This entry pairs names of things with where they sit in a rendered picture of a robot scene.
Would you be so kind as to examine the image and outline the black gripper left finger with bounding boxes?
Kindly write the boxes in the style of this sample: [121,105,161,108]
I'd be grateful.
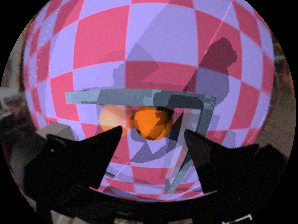
[47,125,124,189]

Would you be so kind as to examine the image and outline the clear low glass walls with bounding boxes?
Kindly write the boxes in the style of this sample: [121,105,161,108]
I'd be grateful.
[164,108,201,192]

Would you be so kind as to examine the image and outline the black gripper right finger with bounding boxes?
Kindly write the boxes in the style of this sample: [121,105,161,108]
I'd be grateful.
[184,129,259,194]

